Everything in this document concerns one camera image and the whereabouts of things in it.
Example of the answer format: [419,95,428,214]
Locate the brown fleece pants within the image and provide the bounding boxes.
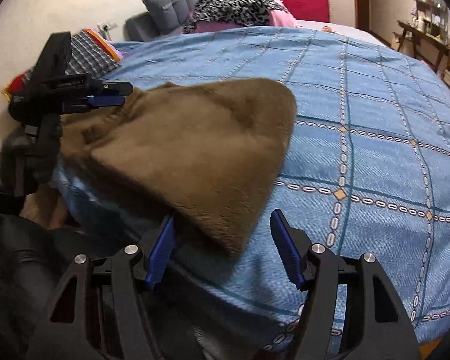
[20,77,299,258]

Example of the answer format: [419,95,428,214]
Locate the black gloved left hand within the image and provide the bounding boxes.
[0,118,63,197]

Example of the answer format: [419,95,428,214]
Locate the plaid folded cloth stack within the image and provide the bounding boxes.
[2,28,123,101]

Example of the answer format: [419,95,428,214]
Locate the grey padded headboard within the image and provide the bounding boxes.
[124,0,198,41]

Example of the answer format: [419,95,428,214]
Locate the leopard print cloth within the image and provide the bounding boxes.
[182,0,290,35]

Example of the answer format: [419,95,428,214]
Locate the blue checked bedspread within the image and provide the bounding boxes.
[52,25,450,359]

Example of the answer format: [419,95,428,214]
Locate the pink pillow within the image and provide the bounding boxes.
[194,0,298,33]

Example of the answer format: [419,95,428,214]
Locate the white bed sheet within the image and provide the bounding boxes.
[297,20,385,47]

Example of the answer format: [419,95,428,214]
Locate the wooden shelf desk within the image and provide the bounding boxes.
[397,0,450,72]

